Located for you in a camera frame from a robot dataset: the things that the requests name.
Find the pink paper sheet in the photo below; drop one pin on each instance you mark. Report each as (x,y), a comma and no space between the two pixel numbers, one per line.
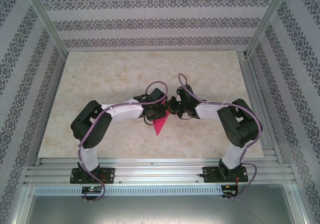
(160,126)

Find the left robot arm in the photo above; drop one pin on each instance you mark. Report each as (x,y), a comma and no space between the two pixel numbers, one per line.
(91,124)

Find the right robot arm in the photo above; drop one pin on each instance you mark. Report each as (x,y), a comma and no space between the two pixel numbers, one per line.
(240,126)

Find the grey sheet metal panel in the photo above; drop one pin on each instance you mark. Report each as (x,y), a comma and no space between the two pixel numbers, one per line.
(160,210)

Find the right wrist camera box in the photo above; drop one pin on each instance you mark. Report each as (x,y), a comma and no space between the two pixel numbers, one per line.
(178,98)

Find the aluminium mounting rail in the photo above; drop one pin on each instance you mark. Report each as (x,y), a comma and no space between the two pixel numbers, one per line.
(160,171)

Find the aluminium side rail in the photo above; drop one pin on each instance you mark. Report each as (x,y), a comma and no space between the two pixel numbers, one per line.
(51,109)
(260,96)

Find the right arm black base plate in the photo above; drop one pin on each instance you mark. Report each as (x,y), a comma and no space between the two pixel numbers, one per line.
(208,174)

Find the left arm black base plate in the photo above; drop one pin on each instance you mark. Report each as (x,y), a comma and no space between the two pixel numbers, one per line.
(110,175)

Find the aluminium corner post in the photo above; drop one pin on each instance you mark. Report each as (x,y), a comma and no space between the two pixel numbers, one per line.
(267,19)
(45,19)

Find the aluminium frame leg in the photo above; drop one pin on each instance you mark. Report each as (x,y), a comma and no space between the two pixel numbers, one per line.
(298,204)
(22,204)

